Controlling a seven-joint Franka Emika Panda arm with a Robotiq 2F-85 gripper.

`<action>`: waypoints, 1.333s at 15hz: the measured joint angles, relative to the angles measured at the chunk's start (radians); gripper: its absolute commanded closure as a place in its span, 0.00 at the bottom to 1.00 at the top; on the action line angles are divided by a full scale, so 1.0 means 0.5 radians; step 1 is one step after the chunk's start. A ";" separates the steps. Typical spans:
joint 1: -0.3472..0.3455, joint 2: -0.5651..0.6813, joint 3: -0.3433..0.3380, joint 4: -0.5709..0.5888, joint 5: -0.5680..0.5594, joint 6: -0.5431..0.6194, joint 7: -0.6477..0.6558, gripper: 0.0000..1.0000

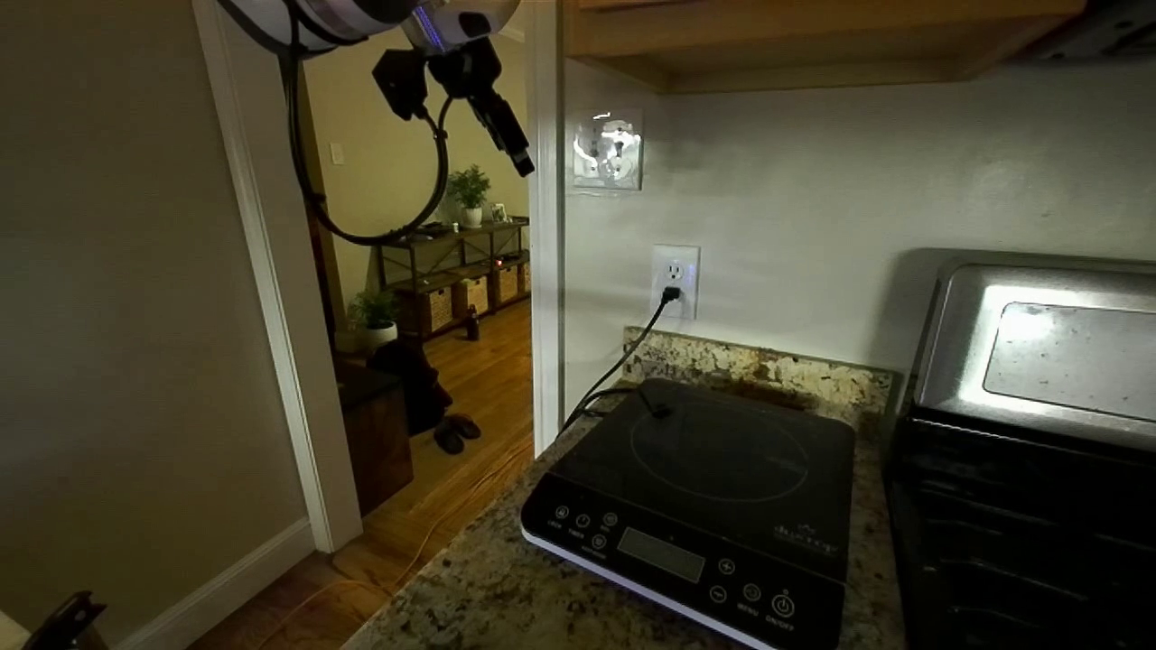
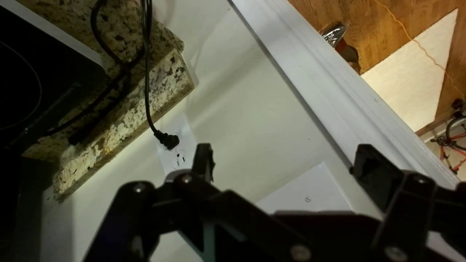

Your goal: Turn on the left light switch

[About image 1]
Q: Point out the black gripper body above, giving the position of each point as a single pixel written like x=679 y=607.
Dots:
x=462 y=65

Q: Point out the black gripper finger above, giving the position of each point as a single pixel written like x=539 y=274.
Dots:
x=497 y=138
x=508 y=132

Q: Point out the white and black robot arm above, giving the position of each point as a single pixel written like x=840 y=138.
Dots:
x=348 y=16

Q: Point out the potted green plant white pot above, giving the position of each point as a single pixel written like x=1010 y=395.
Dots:
x=467 y=191

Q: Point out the dark wooden shelf unit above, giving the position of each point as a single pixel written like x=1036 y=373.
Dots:
x=444 y=258

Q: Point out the woven storage basket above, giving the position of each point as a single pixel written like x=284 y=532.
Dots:
x=436 y=313
x=508 y=282
x=479 y=298

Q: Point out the small potted green plant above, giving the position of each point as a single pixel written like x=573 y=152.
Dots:
x=377 y=315

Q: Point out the black bag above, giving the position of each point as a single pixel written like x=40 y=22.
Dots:
x=418 y=384

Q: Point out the dark shoe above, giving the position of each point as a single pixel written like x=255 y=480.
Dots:
x=448 y=437
x=462 y=426

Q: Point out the dark brown wooden box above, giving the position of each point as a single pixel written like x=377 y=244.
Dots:
x=382 y=445

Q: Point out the black induction cooktop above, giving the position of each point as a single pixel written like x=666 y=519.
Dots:
x=708 y=492

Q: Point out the white baseboard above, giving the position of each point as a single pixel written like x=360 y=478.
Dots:
x=228 y=584

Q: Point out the dark range hood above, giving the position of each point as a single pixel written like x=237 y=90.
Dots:
x=1107 y=31

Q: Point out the steel and black toaster oven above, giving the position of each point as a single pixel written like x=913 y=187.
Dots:
x=1023 y=480

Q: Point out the black clamp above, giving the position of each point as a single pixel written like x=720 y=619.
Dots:
x=66 y=619

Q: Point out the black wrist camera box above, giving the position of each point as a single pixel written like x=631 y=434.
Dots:
x=401 y=79

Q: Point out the white wall corner trim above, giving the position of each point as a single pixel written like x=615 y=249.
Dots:
x=547 y=266

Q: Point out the white wall power outlet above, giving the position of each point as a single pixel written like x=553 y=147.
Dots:
x=675 y=273

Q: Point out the white door frame post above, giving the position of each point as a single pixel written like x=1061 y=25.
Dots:
x=289 y=361

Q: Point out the wooden wall cabinet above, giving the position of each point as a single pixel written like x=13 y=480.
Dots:
x=818 y=37

